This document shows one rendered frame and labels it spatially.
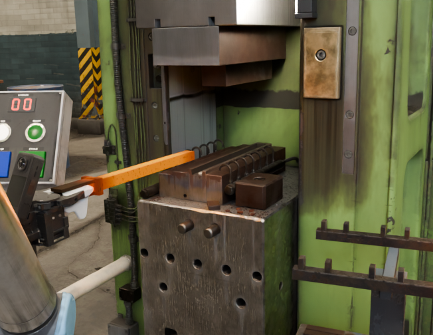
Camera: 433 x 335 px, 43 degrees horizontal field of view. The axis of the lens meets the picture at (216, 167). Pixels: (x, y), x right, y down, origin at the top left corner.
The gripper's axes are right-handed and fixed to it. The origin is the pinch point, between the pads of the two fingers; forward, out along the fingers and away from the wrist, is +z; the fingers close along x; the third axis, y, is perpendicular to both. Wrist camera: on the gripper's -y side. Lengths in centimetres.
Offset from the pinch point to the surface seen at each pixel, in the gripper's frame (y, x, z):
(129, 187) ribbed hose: 18, -34, 53
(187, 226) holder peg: 19.2, 1.7, 32.6
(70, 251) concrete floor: 108, -181, 164
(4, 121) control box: -6, -56, 27
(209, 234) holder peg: 19.8, 8.8, 31.4
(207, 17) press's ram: -32, 4, 42
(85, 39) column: -24, -492, 529
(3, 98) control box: -12, -58, 30
